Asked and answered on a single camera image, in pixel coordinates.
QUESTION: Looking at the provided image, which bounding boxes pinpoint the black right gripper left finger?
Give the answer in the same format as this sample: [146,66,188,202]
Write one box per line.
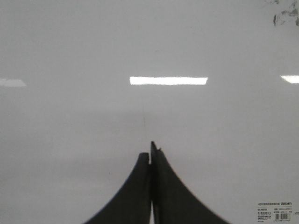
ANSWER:
[86,153,151,224]

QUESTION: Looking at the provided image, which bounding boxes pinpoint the white product label sticker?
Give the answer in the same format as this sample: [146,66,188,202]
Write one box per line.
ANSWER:
[256,201,299,224]

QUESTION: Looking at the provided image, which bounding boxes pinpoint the white whiteboard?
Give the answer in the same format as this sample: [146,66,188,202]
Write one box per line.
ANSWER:
[0,0,299,224]

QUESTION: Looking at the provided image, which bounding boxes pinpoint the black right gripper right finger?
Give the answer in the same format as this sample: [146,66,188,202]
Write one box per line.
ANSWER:
[150,141,228,224]

